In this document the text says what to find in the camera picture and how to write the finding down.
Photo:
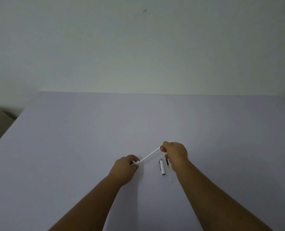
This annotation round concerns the person's left fingers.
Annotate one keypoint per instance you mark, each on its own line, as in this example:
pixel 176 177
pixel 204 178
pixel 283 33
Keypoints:
pixel 134 161

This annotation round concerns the person's right hand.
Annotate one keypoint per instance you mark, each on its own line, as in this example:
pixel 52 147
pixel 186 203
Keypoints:
pixel 177 153

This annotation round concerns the person's left hand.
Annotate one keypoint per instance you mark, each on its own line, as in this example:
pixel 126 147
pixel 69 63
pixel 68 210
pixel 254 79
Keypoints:
pixel 122 170

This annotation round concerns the person's right thumb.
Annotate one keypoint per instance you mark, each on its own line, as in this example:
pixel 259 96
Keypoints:
pixel 167 158

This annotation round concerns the person's right forearm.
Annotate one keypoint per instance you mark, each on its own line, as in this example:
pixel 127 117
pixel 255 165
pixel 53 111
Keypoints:
pixel 214 199

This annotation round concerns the person's left forearm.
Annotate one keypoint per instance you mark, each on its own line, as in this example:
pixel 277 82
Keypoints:
pixel 87 204

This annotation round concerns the clear pen refill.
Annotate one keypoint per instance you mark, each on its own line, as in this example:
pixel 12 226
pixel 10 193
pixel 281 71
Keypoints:
pixel 169 169

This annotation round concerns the white pen barrel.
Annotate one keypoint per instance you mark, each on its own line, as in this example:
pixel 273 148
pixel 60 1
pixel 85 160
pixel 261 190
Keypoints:
pixel 149 155

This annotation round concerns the white pen cap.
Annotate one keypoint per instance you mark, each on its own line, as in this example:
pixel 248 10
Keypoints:
pixel 162 167

